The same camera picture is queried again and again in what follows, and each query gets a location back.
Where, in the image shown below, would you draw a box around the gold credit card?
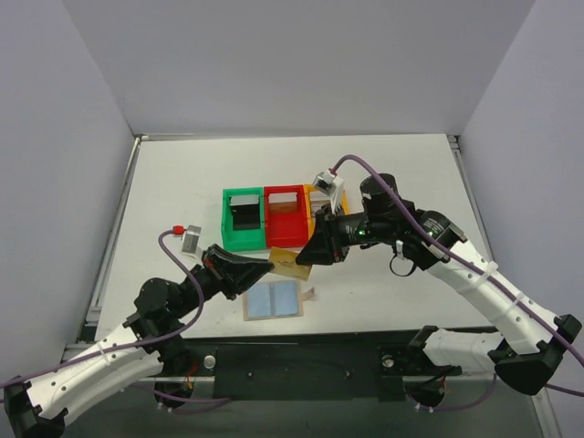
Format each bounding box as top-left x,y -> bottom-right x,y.
268,247 -> 312,281

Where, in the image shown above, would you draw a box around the beige leather card holder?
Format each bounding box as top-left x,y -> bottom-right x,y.
242,279 -> 318,322

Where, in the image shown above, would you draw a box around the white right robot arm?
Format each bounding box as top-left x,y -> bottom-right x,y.
296,171 -> 582,395

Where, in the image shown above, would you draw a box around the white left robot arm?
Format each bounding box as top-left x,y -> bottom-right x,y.
2,245 -> 274,437

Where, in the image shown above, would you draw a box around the cards in green bin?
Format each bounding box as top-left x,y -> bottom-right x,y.
229,194 -> 261,231

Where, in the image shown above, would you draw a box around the green plastic bin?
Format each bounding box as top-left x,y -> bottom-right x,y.
221,187 -> 266,252

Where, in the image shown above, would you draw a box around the yellow plastic bin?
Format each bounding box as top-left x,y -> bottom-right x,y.
303,184 -> 329,237

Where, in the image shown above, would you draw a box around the red plastic bin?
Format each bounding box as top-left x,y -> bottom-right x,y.
264,184 -> 308,248

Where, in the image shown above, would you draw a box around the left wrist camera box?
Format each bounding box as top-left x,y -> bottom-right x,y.
181,224 -> 202,255

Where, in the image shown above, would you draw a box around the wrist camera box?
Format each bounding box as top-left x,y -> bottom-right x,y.
181,224 -> 202,255
313,169 -> 345,214

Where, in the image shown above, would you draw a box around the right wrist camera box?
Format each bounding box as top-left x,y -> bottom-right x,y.
313,169 -> 345,214

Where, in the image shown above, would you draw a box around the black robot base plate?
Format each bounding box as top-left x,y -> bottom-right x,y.
131,324 -> 463,402

